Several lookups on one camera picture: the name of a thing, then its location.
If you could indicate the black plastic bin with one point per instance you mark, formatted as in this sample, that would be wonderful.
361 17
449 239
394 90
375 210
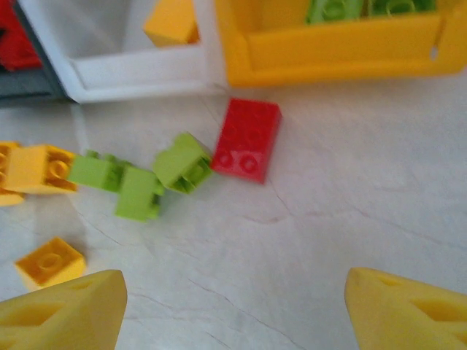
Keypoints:
29 84

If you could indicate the white plastic bin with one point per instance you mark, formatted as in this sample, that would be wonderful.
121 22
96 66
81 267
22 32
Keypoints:
146 73

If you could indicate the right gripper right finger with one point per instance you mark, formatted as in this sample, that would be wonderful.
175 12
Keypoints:
401 317

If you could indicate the yellow lego brick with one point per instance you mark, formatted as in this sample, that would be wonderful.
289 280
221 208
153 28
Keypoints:
169 22
49 262
5 160
33 169

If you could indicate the red lego brick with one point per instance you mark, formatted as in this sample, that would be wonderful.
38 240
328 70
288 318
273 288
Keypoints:
248 142
16 47

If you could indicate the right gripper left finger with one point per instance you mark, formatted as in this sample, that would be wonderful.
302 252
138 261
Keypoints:
65 317

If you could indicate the long green lego brick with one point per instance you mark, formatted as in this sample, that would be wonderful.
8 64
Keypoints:
332 11

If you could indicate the orange plastic bin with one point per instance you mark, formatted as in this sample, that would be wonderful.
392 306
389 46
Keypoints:
328 54

